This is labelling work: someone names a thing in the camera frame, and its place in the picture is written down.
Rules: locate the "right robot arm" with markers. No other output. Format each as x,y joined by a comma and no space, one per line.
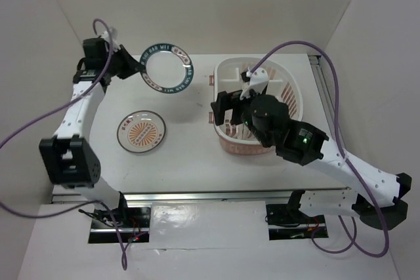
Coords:
372,195

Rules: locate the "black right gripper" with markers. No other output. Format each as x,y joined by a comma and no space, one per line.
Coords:
224,101

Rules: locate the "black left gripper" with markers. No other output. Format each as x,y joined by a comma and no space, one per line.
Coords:
131,65

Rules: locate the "plate with orange sunburst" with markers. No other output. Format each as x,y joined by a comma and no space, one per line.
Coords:
141,131

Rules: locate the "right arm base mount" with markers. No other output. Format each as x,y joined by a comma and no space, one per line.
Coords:
285,225

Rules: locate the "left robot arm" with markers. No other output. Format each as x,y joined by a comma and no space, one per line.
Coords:
68,156

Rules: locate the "aluminium rail right side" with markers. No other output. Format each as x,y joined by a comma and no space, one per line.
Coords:
324,83

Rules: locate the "aluminium rail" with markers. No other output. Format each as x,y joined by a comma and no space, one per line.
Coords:
324,83
61,197

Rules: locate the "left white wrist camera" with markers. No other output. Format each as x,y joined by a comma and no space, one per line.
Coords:
110,36

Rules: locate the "white and pink dish rack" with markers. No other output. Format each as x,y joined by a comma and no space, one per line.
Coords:
238,140

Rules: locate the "aluminium rail front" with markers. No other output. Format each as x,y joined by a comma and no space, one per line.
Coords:
61,197

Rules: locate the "green rimmed white plate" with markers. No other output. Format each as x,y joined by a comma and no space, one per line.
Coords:
166,68

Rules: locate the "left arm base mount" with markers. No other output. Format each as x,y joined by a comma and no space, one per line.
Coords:
133,228

